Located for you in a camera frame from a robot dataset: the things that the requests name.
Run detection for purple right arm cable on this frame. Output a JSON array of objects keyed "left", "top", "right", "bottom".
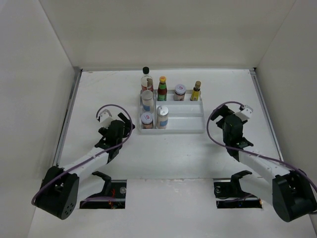
[{"left": 206, "top": 101, "right": 317, "bottom": 196}]

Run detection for dark soy sauce bottle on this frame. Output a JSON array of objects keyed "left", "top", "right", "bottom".
[{"left": 141, "top": 66, "right": 154, "bottom": 92}]

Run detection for white powder shaker blue label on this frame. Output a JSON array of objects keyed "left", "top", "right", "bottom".
[{"left": 156, "top": 105, "right": 169, "bottom": 129}]

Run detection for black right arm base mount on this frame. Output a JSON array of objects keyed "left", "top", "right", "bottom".
[{"left": 213, "top": 170, "right": 263, "bottom": 209}]

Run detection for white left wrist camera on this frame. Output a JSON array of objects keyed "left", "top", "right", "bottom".
[{"left": 96, "top": 109, "right": 113, "bottom": 127}]

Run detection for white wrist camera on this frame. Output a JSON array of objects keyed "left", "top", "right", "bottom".
[
  {"left": 96, "top": 109, "right": 113, "bottom": 127},
  {"left": 235, "top": 105, "right": 253, "bottom": 121}
]

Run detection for white peppercorn jar silver lid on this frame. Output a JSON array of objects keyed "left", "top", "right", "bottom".
[{"left": 141, "top": 90, "right": 154, "bottom": 113}]

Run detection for white divided organizer tray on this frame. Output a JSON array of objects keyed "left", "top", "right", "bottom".
[{"left": 138, "top": 89, "right": 206, "bottom": 135}]

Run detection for small yellow oil bottle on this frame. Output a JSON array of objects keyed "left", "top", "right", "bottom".
[{"left": 190, "top": 81, "right": 201, "bottom": 101}]

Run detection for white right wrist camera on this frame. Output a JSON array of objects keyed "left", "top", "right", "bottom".
[{"left": 235, "top": 105, "right": 253, "bottom": 121}]

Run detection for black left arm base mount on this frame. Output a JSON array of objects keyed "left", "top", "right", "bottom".
[{"left": 77, "top": 171, "right": 127, "bottom": 209}]

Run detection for red chili sauce bottle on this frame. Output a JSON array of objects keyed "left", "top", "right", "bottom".
[{"left": 157, "top": 76, "right": 167, "bottom": 101}]

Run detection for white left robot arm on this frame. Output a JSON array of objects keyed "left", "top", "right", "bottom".
[{"left": 31, "top": 113, "right": 135, "bottom": 220}]

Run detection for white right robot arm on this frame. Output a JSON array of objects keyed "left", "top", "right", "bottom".
[{"left": 208, "top": 103, "right": 317, "bottom": 222}]

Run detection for brown sauce jar white lid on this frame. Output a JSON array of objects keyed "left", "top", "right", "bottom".
[{"left": 173, "top": 84, "right": 186, "bottom": 101}]

